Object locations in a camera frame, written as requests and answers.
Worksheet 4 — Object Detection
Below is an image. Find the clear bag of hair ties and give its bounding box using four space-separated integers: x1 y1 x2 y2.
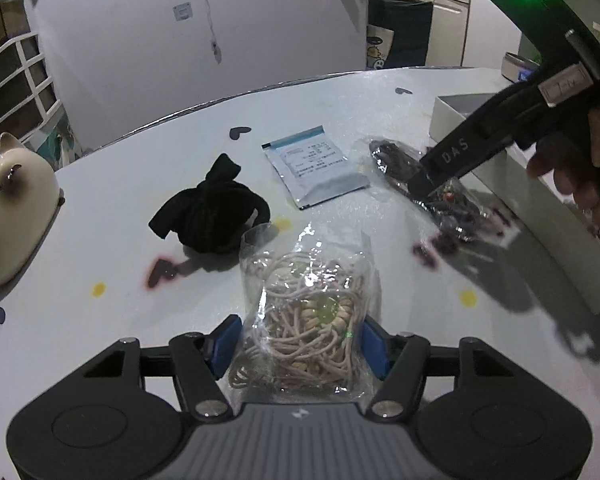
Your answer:
227 225 382 404

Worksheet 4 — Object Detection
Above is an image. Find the teal patterned storage box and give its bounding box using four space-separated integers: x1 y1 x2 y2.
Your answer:
32 109 88 166

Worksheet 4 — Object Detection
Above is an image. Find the white tray box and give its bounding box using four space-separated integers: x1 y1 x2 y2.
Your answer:
429 92 600 316

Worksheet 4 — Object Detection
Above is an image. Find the person's right hand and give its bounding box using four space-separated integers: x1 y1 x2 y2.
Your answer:
526 94 600 253

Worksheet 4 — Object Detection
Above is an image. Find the white drawer unit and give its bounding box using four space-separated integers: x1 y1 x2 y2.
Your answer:
0 32 64 136

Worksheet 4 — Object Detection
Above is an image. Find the clear bag with dark scrunchie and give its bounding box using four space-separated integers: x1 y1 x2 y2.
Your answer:
362 136 518 261

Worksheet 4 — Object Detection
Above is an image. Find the cream cat figurine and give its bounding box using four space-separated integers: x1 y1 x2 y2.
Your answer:
0 132 66 289

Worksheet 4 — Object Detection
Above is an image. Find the printed tote bag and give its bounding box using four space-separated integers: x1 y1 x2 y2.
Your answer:
367 24 396 70

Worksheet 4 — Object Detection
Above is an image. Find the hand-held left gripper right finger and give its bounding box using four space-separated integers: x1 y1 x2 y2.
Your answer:
357 314 518 423

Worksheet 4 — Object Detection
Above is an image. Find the white sachet packet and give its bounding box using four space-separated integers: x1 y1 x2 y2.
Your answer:
262 125 372 211

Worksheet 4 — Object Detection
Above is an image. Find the dark blue fabric bin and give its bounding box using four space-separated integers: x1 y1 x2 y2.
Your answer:
367 0 435 69

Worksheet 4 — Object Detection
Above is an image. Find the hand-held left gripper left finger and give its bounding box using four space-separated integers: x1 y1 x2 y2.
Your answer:
80 314 244 423

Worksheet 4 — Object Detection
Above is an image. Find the hanging white cable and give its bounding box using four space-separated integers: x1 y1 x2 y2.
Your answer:
197 0 224 65

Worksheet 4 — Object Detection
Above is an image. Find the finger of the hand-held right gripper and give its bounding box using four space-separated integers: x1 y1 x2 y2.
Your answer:
406 170 440 202

